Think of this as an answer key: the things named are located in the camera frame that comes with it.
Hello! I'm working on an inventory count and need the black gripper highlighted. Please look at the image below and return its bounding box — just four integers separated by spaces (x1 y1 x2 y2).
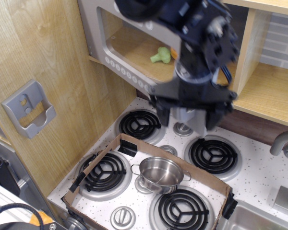
148 78 238 130

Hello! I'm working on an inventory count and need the silver toy microwave door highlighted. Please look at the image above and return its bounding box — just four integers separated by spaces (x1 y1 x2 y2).
78 0 180 95

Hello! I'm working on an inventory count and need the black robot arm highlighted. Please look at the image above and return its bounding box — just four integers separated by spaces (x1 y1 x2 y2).
116 0 239 132

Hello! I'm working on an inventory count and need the back grey stove knob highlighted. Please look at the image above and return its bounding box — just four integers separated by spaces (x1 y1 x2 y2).
173 122 193 137

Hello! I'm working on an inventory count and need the grey stove knob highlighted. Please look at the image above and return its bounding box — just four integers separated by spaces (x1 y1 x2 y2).
110 206 136 230
173 122 193 137
159 145 178 156

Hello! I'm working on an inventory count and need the middle grey stove knob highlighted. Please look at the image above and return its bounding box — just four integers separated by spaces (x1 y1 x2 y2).
159 145 178 156

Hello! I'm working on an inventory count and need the back left black burner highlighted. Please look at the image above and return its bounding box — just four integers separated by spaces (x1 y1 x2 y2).
114 109 166 145

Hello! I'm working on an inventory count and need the black burner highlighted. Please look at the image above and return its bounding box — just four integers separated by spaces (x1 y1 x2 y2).
114 109 166 145
183 135 242 182
148 186 215 230
79 151 132 202

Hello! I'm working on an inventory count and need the back right black burner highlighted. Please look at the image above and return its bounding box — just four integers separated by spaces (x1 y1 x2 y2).
183 135 242 182

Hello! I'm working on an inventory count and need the green toy broccoli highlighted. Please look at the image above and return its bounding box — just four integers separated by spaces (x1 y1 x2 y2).
150 47 171 64

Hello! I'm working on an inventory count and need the wooden shelf unit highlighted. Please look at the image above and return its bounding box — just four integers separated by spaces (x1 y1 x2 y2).
88 0 288 129

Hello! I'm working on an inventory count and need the front right black burner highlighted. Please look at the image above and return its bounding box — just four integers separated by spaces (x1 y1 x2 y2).
148 186 215 230

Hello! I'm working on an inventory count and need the front left black burner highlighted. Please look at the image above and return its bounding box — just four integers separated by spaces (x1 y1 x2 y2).
79 151 132 202

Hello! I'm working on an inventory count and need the grey toy faucet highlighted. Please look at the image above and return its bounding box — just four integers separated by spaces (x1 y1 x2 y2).
270 131 288 158

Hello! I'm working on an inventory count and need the silver toy sink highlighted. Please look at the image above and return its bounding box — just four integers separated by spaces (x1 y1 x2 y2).
216 200 288 230

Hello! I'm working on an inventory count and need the front grey stove knob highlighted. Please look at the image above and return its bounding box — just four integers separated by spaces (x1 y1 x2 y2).
110 206 136 230

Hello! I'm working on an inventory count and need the steel pot with handles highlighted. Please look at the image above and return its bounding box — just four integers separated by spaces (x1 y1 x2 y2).
131 157 192 195

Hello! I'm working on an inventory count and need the brown cardboard frame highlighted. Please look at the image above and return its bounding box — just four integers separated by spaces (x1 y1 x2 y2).
62 134 237 230

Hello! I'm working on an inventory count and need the grey wall phone holder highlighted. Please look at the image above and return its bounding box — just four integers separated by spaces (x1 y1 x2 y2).
1 80 57 139

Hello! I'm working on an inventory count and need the black cable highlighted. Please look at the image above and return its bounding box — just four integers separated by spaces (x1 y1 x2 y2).
0 203 44 230

